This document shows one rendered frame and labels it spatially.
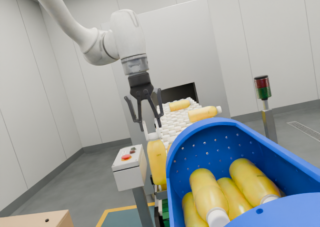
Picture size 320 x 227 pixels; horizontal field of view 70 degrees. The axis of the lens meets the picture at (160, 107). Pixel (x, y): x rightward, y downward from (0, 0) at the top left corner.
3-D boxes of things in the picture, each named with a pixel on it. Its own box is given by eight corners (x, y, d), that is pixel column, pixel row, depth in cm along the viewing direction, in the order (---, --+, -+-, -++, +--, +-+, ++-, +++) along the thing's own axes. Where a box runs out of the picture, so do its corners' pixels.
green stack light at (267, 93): (260, 99, 104) (258, 89, 103) (255, 98, 110) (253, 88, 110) (274, 96, 104) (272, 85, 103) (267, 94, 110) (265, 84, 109)
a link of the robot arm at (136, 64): (145, 53, 73) (150, 71, 74) (147, 55, 82) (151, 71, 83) (118, 59, 74) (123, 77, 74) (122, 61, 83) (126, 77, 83)
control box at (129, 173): (118, 192, 84) (110, 166, 82) (125, 169, 104) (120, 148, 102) (145, 185, 83) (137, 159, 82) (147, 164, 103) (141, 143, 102)
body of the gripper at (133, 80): (124, 76, 75) (131, 103, 76) (149, 70, 75) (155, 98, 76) (127, 76, 83) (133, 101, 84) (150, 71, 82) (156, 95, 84)
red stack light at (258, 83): (258, 88, 103) (257, 80, 103) (253, 87, 110) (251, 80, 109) (272, 85, 103) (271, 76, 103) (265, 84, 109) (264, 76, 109)
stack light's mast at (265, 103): (263, 112, 105) (256, 78, 103) (256, 110, 111) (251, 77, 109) (276, 109, 105) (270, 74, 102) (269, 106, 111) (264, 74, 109)
